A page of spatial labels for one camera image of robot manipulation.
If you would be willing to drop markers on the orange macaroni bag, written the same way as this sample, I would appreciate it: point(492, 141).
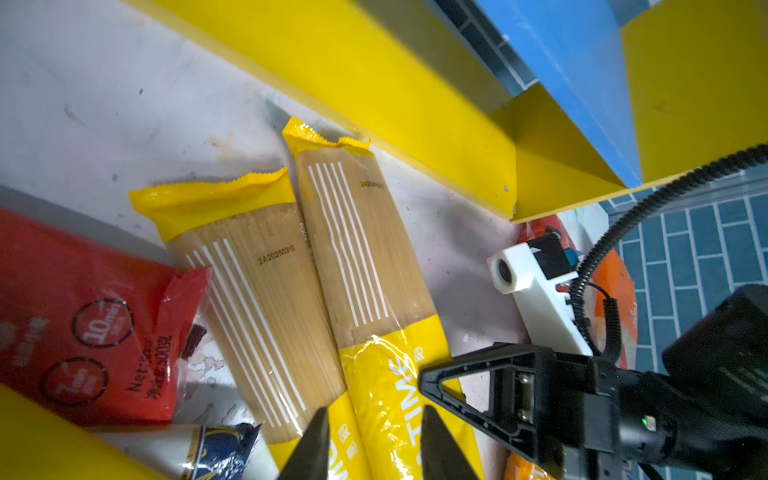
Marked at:
point(576, 237)

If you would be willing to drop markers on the blue orange shell pasta bag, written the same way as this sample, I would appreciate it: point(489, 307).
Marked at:
point(518, 468)

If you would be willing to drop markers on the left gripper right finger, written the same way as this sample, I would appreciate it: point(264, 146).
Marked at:
point(441, 456)

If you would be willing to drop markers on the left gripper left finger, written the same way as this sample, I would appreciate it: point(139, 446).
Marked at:
point(310, 458)

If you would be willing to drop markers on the red spaghetti bag upper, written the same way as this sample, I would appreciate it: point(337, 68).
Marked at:
point(90, 332)

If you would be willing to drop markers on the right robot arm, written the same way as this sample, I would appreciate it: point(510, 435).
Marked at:
point(715, 381)

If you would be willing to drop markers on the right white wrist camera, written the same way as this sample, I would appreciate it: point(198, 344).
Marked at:
point(531, 273)

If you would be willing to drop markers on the yellow shelf with coloured boards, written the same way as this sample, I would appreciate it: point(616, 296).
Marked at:
point(615, 108)

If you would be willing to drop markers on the blue spaghetti bag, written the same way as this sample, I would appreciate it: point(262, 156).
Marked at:
point(195, 451)

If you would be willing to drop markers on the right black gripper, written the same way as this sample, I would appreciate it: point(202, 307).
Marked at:
point(570, 415)

